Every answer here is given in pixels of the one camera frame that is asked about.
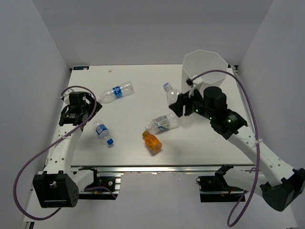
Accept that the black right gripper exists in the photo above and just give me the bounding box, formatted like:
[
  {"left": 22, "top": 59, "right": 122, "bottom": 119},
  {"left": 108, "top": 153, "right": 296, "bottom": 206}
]
[{"left": 169, "top": 85, "right": 214, "bottom": 120}]

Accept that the clear unlabelled plastic bottle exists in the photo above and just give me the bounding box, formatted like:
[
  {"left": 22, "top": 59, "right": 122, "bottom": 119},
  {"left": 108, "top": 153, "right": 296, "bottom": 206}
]
[{"left": 163, "top": 83, "right": 193, "bottom": 128}]

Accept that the clear bottle white green label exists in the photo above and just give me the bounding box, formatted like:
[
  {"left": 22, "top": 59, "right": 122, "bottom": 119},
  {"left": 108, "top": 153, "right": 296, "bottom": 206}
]
[{"left": 145, "top": 113, "right": 180, "bottom": 134}]

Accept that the clear bottle blue cap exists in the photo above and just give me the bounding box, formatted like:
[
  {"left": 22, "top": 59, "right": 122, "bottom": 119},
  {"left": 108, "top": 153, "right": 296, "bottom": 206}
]
[{"left": 93, "top": 120, "right": 114, "bottom": 146}]

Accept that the Aquafina bottle white cap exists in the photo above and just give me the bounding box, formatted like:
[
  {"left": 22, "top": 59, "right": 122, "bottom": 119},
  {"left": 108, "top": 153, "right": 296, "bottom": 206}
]
[{"left": 98, "top": 81, "right": 134, "bottom": 104}]

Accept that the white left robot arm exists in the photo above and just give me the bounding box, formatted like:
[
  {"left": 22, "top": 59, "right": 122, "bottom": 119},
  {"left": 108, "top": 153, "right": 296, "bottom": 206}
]
[{"left": 32, "top": 92, "right": 102, "bottom": 208}]

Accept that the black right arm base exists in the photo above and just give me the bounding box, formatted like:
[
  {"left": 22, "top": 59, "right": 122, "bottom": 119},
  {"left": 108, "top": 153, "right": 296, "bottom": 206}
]
[{"left": 196, "top": 165, "right": 245, "bottom": 203}]

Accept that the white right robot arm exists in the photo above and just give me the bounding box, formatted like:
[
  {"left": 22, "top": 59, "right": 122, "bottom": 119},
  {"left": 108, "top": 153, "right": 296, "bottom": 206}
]
[{"left": 167, "top": 86, "right": 305, "bottom": 211}]

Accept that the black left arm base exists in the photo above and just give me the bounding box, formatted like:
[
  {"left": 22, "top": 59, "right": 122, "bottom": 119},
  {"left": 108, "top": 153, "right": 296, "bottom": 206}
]
[{"left": 71, "top": 167, "right": 122, "bottom": 200}]

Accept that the white octagonal bin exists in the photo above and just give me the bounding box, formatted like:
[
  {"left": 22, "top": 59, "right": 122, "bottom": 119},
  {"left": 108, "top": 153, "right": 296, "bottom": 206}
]
[{"left": 181, "top": 50, "right": 228, "bottom": 93}]

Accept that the blue table edge label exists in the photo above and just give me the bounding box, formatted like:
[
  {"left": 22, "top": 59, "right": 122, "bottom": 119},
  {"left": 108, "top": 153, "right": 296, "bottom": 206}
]
[{"left": 72, "top": 66, "right": 89, "bottom": 71}]

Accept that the orange plastic bottle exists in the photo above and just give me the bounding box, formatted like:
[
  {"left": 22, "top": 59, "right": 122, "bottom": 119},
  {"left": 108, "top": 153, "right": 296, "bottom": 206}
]
[{"left": 142, "top": 131, "right": 162, "bottom": 153}]

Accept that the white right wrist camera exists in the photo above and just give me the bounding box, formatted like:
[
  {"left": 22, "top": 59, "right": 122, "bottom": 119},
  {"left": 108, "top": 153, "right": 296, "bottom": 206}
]
[{"left": 186, "top": 75, "right": 203, "bottom": 98}]

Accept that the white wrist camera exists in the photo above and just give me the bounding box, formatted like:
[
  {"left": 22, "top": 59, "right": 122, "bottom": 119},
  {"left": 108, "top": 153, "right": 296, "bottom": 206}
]
[
  {"left": 186, "top": 75, "right": 203, "bottom": 98},
  {"left": 60, "top": 90, "right": 70, "bottom": 104}
]

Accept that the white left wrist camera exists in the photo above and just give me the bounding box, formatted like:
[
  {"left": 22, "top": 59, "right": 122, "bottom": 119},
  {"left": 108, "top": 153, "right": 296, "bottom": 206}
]
[{"left": 60, "top": 90, "right": 70, "bottom": 104}]

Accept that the aluminium table rail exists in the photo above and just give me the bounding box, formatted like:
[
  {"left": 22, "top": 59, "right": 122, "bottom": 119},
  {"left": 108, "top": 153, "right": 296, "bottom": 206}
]
[{"left": 228, "top": 64, "right": 259, "bottom": 140}]

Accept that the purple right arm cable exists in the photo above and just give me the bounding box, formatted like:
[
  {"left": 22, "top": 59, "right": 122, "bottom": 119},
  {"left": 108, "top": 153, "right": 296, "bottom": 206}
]
[{"left": 188, "top": 69, "right": 261, "bottom": 227}]

